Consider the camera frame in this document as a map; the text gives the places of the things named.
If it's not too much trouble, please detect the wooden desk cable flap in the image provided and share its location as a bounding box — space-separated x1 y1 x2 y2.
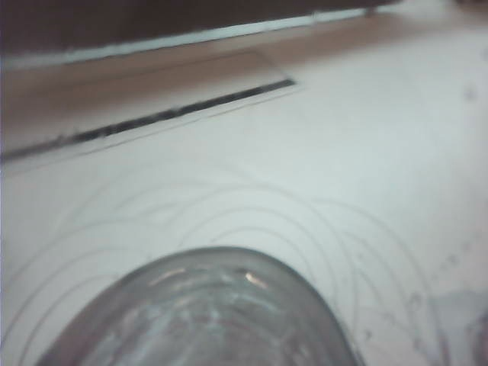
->
0 49 300 165

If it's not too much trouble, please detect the brown desk partition panel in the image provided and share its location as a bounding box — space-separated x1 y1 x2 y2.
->
0 0 382 58

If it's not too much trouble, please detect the clear red-label water bottle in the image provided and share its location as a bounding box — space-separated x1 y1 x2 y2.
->
36 246 363 366

